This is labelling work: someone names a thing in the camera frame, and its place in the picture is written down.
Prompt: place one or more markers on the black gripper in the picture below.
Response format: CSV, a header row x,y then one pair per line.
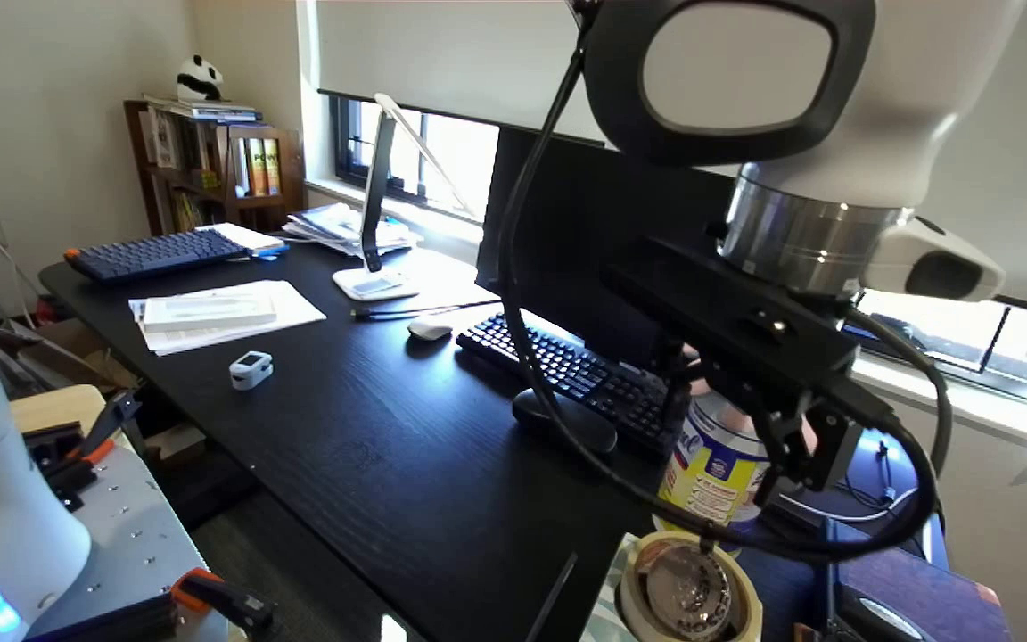
x,y
820,396

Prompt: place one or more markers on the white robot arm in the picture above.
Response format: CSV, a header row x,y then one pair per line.
x,y
891,117

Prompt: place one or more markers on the flat white box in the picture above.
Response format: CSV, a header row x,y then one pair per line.
x,y
223,315

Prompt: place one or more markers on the tin can with blue label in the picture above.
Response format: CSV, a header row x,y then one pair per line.
x,y
715,468

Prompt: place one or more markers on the blue fabric chair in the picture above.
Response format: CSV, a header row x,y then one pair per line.
x,y
891,582

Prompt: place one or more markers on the black computer keyboard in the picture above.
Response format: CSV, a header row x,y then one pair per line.
x,y
570,375

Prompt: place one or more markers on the dark grey computer mouse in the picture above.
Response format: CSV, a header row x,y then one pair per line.
x,y
559,423

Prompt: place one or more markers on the black computer monitor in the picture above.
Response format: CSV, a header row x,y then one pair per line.
x,y
584,238

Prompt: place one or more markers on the white computer mouse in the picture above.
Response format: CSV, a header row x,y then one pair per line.
x,y
427,330

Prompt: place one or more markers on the white desk lamp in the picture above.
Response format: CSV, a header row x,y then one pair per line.
x,y
373,283

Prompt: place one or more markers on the stack of papers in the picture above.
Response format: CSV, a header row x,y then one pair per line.
x,y
336,226

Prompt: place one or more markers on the white roller window blind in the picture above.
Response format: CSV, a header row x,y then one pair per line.
x,y
454,56

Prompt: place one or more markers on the white pulse oximeter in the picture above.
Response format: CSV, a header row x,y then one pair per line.
x,y
250,368

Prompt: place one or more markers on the orange and black clamp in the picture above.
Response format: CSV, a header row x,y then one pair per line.
x,y
89,442
223,597

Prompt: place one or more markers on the wooden bookshelf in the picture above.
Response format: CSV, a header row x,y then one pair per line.
x,y
212,166

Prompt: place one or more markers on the metal breadboard mounting plate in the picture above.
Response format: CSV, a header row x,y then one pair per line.
x,y
141,548

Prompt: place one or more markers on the blue keyboard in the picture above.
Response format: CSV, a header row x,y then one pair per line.
x,y
158,255

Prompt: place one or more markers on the panda plush toy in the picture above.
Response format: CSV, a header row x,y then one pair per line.
x,y
196,78

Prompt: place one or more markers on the wooden board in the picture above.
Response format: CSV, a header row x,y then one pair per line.
x,y
53,406

